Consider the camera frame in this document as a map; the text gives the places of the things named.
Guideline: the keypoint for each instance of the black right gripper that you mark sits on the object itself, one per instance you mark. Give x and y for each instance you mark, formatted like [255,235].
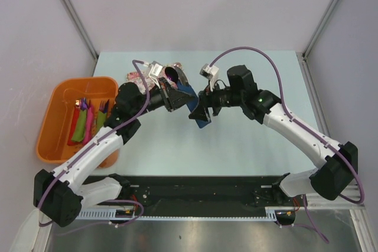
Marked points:
[207,98]

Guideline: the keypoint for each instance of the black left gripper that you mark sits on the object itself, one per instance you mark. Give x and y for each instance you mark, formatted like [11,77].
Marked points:
[173,98]

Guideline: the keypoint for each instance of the dark blue paper napkin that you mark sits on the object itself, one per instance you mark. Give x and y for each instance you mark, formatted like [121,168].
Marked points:
[193,103]

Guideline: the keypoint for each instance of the purple metal spoon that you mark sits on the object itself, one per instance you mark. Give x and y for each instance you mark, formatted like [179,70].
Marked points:
[172,74]

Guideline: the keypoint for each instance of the silver table knife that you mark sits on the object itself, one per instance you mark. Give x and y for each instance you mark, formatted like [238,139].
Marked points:
[182,78]

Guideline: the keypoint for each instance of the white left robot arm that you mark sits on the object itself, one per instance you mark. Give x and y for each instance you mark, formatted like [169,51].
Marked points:
[61,194]

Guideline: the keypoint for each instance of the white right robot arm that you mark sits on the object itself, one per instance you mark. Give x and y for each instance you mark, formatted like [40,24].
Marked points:
[334,162]

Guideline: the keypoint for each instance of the green napkin roll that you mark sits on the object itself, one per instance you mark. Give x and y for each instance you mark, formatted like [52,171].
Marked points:
[101,117]
[80,128]

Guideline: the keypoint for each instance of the pink napkin roll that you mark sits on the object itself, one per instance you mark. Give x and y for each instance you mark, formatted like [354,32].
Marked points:
[88,126]

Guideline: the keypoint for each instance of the red napkin roll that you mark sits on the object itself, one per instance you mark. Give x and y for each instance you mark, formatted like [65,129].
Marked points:
[75,117]

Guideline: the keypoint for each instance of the floral rectangular tray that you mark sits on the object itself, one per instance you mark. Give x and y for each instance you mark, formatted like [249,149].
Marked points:
[134,77]

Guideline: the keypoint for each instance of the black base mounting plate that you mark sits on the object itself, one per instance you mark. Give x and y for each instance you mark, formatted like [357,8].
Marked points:
[210,197]

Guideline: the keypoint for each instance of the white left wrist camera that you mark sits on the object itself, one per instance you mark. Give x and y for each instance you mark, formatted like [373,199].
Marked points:
[153,71]

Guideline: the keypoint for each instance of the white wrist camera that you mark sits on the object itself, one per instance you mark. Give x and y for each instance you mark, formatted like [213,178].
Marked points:
[153,71]
[211,73]

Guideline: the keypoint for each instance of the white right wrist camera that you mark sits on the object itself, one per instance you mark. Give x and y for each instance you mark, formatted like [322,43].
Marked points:
[211,73]

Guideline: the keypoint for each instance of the white slotted cable duct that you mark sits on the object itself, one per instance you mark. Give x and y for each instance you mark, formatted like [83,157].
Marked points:
[97,214]

